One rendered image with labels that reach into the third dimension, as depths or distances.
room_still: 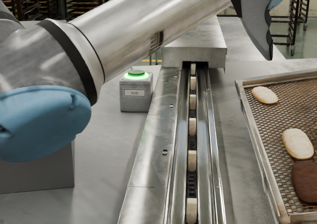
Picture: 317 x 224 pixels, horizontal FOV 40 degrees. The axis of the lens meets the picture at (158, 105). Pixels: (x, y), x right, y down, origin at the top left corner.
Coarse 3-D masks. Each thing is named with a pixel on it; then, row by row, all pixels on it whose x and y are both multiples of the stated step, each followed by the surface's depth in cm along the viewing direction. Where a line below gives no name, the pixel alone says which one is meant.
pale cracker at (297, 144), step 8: (288, 136) 65; (296, 136) 65; (304, 136) 64; (288, 144) 63; (296, 144) 62; (304, 144) 62; (288, 152) 62; (296, 152) 61; (304, 152) 60; (312, 152) 60
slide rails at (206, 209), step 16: (176, 128) 83; (208, 128) 82; (176, 144) 76; (208, 144) 76; (176, 160) 70; (208, 160) 70; (176, 176) 65; (208, 176) 65; (176, 192) 61; (208, 192) 61; (176, 208) 57; (208, 208) 57
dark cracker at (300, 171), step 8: (296, 168) 56; (304, 168) 56; (312, 168) 55; (296, 176) 55; (304, 176) 54; (312, 176) 54; (296, 184) 53; (304, 184) 52; (312, 184) 52; (296, 192) 52; (304, 192) 51; (312, 192) 51; (304, 200) 50; (312, 200) 50
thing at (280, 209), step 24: (312, 72) 92; (288, 96) 84; (312, 96) 82; (264, 120) 75; (288, 120) 74; (312, 120) 72; (312, 144) 64; (264, 168) 57; (288, 168) 59; (288, 192) 53; (288, 216) 49; (312, 216) 47
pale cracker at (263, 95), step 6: (252, 90) 89; (258, 90) 87; (264, 90) 86; (270, 90) 86; (258, 96) 85; (264, 96) 83; (270, 96) 83; (276, 96) 83; (264, 102) 82; (270, 102) 81
